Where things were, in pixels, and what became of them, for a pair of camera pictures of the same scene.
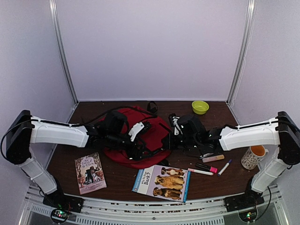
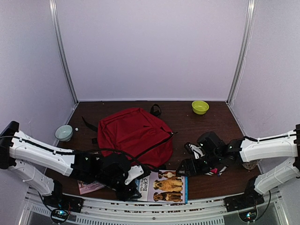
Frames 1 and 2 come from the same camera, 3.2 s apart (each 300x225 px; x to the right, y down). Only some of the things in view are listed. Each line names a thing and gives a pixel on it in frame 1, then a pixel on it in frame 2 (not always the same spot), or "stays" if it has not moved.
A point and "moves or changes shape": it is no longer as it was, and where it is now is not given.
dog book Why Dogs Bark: [167, 182] moves or changes shape
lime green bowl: [199, 107] stays
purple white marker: [224, 168] stays
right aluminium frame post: [244, 51] stays
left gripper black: [136, 156] -> [126, 195]
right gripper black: [170, 145] -> [185, 164]
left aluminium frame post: [55, 17] stays
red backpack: [142, 137] stays
